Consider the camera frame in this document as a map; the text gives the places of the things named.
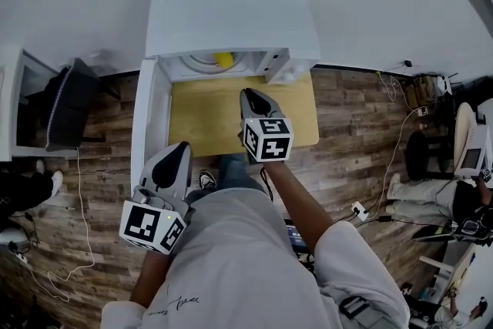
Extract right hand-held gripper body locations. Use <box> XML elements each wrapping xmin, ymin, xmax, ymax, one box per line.
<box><xmin>237</xmin><ymin>118</ymin><xmax>294</xmax><ymax>166</ymax></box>

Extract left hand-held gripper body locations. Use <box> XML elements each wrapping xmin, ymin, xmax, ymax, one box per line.
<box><xmin>119</xmin><ymin>184</ymin><xmax>196</xmax><ymax>255</ymax></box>

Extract yellow corn cob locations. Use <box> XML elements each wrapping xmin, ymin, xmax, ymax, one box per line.
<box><xmin>213</xmin><ymin>52</ymin><xmax>235</xmax><ymax>69</ymax></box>

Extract white microwave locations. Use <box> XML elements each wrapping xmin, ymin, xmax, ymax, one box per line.
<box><xmin>129</xmin><ymin>0</ymin><xmax>322</xmax><ymax>188</ymax></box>

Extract person's right forearm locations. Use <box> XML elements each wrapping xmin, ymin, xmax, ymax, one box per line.
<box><xmin>261</xmin><ymin>159</ymin><xmax>336</xmax><ymax>255</ymax></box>

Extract person's left forearm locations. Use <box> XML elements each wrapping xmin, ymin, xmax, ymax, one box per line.
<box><xmin>129</xmin><ymin>250</ymin><xmax>173</xmax><ymax>307</ymax></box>

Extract person's black white shoe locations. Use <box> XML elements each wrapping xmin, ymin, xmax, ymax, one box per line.
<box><xmin>199</xmin><ymin>170</ymin><xmax>218</xmax><ymax>191</ymax></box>

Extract small light wooden table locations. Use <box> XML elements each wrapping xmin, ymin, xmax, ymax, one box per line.
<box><xmin>168</xmin><ymin>71</ymin><xmax>320</xmax><ymax>158</ymax></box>

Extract person's blue jeans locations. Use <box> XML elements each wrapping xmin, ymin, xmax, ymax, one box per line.
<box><xmin>186</xmin><ymin>153</ymin><xmax>269</xmax><ymax>205</ymax></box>

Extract person's white shirt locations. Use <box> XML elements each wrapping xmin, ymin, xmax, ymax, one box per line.
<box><xmin>100</xmin><ymin>188</ymin><xmax>411</xmax><ymax>329</ymax></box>

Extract black office chair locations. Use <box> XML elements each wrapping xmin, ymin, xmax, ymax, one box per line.
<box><xmin>40</xmin><ymin>57</ymin><xmax>120</xmax><ymax>152</ymax></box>

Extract white power strip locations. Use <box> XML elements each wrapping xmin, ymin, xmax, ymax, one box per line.
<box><xmin>350</xmin><ymin>200</ymin><xmax>370</xmax><ymax>221</ymax></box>

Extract green bag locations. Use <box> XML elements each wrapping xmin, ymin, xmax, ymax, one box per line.
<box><xmin>406</xmin><ymin>76</ymin><xmax>440</xmax><ymax>109</ymax></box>

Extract black round stool base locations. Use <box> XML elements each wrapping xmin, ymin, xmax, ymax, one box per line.
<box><xmin>406</xmin><ymin>130</ymin><xmax>455</xmax><ymax>181</ymax></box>

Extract white cabinet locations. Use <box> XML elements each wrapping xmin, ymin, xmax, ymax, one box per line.
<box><xmin>0</xmin><ymin>45</ymin><xmax>80</xmax><ymax>163</ymax></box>

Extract white router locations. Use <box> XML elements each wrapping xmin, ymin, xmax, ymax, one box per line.
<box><xmin>438</xmin><ymin>72</ymin><xmax>459</xmax><ymax>96</ymax></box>

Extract round beige table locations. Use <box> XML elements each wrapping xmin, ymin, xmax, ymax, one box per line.
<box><xmin>453</xmin><ymin>102</ymin><xmax>493</xmax><ymax>182</ymax></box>

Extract white appliance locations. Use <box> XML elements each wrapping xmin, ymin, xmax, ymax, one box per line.
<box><xmin>460</xmin><ymin>125</ymin><xmax>493</xmax><ymax>176</ymax></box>

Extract long white floor cable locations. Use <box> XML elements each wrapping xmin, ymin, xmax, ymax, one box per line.
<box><xmin>45</xmin><ymin>148</ymin><xmax>96</xmax><ymax>301</ymax></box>

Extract black strap buckle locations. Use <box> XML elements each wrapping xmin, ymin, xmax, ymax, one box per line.
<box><xmin>338</xmin><ymin>295</ymin><xmax>371</xmax><ymax>320</ymax></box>

